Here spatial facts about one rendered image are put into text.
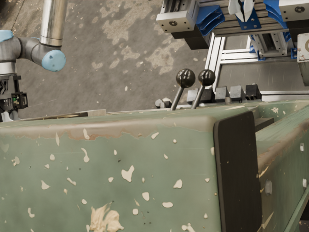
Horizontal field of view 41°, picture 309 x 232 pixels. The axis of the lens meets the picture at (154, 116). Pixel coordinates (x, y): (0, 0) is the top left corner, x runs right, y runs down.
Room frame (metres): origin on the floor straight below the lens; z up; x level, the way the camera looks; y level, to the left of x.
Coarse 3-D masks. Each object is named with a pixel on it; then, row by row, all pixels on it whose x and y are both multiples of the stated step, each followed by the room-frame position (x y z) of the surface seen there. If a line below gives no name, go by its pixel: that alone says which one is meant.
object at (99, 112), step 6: (66, 114) 1.11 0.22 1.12; (72, 114) 1.10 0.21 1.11; (78, 114) 1.11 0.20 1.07; (84, 114) 1.12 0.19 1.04; (90, 114) 1.13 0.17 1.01; (96, 114) 1.15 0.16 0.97; (102, 114) 1.16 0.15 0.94; (18, 120) 1.05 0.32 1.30; (24, 120) 1.02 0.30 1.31; (30, 120) 1.03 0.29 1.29
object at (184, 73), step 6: (180, 72) 0.50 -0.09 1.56; (186, 72) 0.49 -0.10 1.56; (192, 72) 0.49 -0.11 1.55; (180, 78) 0.50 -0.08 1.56; (186, 78) 0.49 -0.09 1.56; (192, 78) 0.48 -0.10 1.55; (180, 84) 0.49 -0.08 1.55; (186, 84) 0.48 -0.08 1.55; (192, 84) 0.48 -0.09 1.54; (180, 90) 0.49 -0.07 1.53; (180, 96) 0.49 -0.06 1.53; (174, 102) 0.49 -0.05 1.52; (174, 108) 0.49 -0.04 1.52
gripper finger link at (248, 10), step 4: (244, 0) 0.66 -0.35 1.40; (248, 0) 0.65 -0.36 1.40; (252, 0) 0.65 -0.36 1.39; (244, 4) 0.63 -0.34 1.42; (248, 4) 0.64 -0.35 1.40; (252, 4) 0.64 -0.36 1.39; (244, 8) 0.63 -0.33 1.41; (248, 8) 0.64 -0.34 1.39; (252, 8) 0.64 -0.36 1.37; (244, 12) 0.63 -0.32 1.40; (248, 12) 0.65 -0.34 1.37; (244, 16) 0.66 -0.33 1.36; (248, 16) 0.65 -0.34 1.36
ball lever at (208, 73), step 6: (204, 72) 0.54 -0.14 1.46; (210, 72) 0.53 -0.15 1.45; (198, 78) 0.55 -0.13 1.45; (204, 78) 0.53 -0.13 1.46; (210, 78) 0.53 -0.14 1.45; (204, 84) 0.53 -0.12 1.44; (210, 84) 0.52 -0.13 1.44; (198, 96) 0.53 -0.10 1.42; (198, 102) 0.53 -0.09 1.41; (192, 108) 0.53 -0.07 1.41
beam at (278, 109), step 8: (240, 104) 0.76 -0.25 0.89; (248, 104) 0.73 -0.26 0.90; (256, 104) 0.71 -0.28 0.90; (264, 104) 0.69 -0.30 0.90; (272, 104) 0.67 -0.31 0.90; (280, 104) 0.65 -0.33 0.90; (288, 104) 0.63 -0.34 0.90; (296, 104) 0.61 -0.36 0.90; (304, 104) 0.59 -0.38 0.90; (136, 112) 1.07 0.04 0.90; (144, 112) 1.04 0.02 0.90; (264, 112) 0.68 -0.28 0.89; (272, 112) 0.66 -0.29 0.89; (280, 112) 0.63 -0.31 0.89; (288, 112) 0.61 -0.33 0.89
